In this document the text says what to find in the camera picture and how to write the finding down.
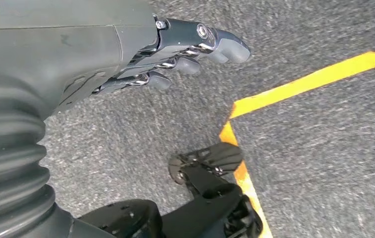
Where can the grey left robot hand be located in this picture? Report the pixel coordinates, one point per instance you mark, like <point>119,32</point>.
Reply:
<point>42,49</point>

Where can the black robot leg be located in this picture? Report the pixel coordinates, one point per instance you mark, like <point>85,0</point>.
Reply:
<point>207,203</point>

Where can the yellow floor tape square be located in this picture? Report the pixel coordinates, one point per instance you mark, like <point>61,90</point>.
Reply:
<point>305,85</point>

